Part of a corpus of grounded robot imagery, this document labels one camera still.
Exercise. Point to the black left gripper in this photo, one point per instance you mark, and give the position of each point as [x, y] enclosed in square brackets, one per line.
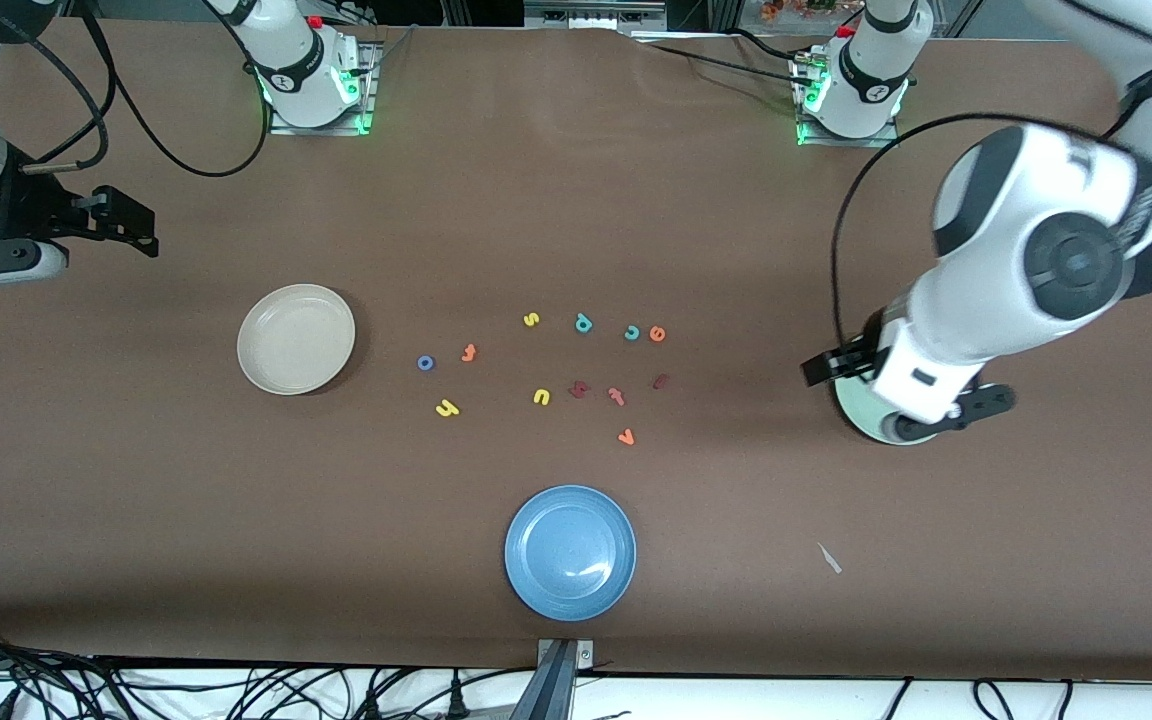
[854, 357]

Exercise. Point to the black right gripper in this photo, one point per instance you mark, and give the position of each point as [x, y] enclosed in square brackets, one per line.
[24, 213]

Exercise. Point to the yellow foam letter h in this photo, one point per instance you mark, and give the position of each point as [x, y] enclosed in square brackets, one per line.
[447, 409]

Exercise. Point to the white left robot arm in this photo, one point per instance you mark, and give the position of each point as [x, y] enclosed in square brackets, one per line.
[1036, 220]

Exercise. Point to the green round plate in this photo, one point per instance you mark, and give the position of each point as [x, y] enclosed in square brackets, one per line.
[851, 410]

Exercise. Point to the beige round plate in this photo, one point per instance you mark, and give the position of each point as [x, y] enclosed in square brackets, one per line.
[281, 350]

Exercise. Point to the white paper scrap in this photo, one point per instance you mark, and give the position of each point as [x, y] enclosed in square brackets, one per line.
[829, 558]

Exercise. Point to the teal foam letter p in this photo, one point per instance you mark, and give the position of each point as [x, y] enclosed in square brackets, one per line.
[583, 324]

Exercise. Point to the brown paper table cover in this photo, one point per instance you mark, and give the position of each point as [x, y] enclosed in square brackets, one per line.
[136, 520]

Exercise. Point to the blue round plate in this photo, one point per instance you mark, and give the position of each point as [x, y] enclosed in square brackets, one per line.
[566, 550]

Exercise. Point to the orange flower decoration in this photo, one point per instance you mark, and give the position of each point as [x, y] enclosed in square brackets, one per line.
[796, 8]

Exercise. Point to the white power strip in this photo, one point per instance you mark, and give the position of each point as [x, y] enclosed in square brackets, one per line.
[586, 17]

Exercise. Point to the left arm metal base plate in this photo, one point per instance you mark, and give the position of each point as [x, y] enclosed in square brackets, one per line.
[876, 142]

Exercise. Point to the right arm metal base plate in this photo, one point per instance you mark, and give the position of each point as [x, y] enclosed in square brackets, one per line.
[373, 75]

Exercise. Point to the grey metal camera bracket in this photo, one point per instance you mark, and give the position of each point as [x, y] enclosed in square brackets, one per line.
[561, 690]

